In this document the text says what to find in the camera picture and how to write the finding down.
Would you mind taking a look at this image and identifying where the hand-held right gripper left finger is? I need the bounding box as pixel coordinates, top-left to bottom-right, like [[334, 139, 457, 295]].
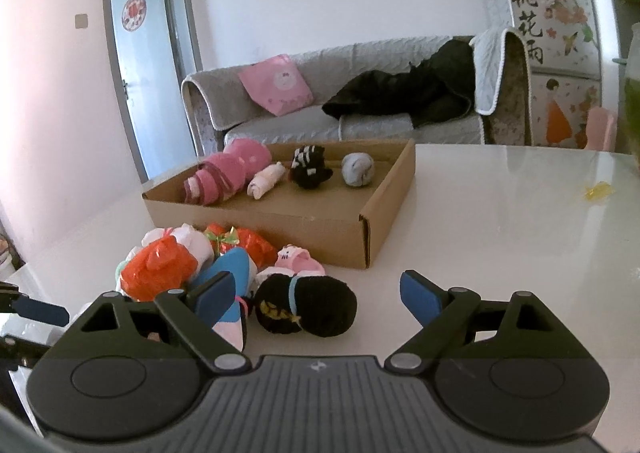
[[50, 272, 251, 375]]

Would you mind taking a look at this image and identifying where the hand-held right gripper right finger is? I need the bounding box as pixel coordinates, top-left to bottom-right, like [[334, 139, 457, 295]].
[[384, 270, 581, 375]]

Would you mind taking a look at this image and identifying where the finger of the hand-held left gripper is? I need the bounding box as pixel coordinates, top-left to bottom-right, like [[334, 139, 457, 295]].
[[0, 283, 70, 327]]

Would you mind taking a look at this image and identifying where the blue white cloth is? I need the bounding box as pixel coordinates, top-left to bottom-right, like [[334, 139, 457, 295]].
[[192, 248, 258, 351]]

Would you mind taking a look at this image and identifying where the white cloth roll pink band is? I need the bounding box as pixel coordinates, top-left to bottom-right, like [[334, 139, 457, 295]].
[[172, 224, 215, 270]]

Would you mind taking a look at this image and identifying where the black sock yellow print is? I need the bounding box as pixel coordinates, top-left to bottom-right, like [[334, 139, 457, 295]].
[[252, 269, 358, 338]]

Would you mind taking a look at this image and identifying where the brown cardboard box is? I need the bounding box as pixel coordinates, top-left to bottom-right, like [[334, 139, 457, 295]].
[[142, 138, 417, 270]]

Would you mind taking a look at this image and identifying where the white desktop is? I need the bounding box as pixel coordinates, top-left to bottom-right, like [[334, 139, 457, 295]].
[[0, 143, 640, 439]]

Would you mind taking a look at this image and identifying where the red bundle green ribbon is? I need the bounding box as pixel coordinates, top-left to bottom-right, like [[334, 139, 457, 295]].
[[204, 223, 277, 271]]

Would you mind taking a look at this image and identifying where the small white cloth bundle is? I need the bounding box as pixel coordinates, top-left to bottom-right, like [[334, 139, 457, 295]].
[[141, 228, 173, 249]]

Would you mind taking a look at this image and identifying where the pink cat sock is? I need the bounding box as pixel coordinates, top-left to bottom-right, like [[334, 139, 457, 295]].
[[275, 244, 326, 276]]

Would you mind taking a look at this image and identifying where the pink striped rolled cloth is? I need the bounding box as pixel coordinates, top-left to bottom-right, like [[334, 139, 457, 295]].
[[182, 138, 273, 206]]

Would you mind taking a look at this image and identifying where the small white rolled sock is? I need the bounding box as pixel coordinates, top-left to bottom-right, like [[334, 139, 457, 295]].
[[246, 162, 287, 204]]

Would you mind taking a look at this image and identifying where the light grey rolled sock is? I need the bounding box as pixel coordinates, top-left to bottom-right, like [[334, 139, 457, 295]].
[[341, 152, 376, 189]]

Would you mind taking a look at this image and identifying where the black white rolled sock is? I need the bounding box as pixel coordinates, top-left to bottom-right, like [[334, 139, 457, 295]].
[[289, 145, 334, 190]]

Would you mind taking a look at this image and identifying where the grey covered sofa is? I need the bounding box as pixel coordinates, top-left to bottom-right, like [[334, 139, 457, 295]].
[[181, 28, 532, 159]]

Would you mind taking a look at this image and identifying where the black jacket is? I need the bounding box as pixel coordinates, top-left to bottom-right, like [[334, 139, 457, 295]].
[[321, 39, 476, 128]]

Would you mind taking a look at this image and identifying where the small yellow wrapper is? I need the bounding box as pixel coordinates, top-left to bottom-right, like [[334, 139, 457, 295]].
[[580, 182, 615, 201]]

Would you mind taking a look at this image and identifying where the pink cushion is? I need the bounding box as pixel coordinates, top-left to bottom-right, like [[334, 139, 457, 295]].
[[238, 54, 314, 116]]

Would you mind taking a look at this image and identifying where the grey framed door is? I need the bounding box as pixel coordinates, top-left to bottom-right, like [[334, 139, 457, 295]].
[[101, 0, 203, 184]]

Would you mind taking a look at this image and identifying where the pink chair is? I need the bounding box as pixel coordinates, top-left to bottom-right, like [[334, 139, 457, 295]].
[[582, 107, 617, 151]]

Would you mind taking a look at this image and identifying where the green fish tank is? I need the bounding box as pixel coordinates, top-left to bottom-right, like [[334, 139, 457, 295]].
[[617, 23, 640, 159]]

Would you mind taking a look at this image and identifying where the red round door decoration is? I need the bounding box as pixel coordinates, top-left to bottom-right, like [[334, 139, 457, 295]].
[[121, 0, 148, 31]]

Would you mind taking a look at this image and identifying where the fridge with floral cover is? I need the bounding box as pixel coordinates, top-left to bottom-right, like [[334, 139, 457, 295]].
[[475, 0, 603, 150]]

